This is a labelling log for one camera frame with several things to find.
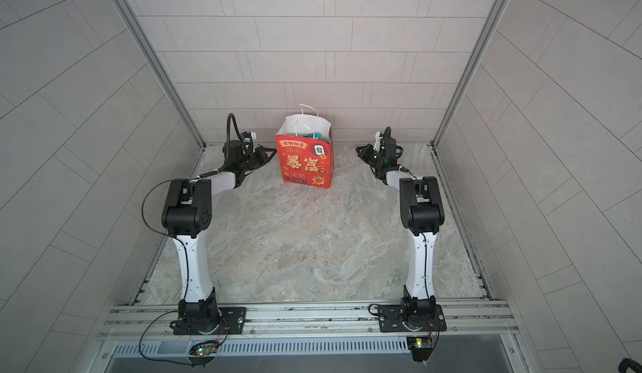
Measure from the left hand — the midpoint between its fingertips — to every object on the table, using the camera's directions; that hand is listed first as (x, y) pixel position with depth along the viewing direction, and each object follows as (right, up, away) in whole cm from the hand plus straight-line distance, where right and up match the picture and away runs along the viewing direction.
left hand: (279, 148), depth 101 cm
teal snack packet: (+16, +5, -4) cm, 17 cm away
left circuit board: (-11, -55, -37) cm, 67 cm away
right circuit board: (+46, -57, -33) cm, 80 cm away
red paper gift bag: (+12, -1, -14) cm, 19 cm away
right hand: (+32, +1, +2) cm, 32 cm away
